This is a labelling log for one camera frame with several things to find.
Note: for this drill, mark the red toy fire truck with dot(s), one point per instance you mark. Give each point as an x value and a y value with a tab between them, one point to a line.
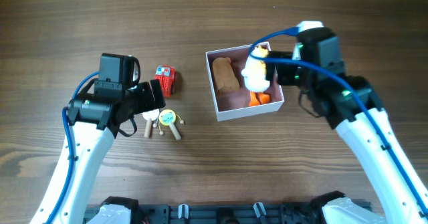
167	77

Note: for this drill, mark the yellow mouse rattle drum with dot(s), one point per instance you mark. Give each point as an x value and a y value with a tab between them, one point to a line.
168	118

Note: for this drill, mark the brown plush toy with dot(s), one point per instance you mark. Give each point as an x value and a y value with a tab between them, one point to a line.
224	77

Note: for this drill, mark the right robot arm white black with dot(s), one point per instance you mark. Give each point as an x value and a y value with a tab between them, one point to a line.
354	110

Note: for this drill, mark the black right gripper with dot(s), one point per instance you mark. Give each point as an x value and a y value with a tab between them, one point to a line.
271	69

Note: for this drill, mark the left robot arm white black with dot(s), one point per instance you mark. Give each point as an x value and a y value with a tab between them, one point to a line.
100	104

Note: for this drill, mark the white box pink inside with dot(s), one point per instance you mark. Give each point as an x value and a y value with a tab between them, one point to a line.
236	104

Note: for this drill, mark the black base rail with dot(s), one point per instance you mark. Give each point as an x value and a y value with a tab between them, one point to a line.
285	213

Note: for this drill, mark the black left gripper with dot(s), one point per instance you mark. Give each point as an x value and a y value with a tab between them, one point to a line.
148	102

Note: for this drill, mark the white plush duck yellow bag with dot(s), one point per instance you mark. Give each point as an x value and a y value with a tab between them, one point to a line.
254	74

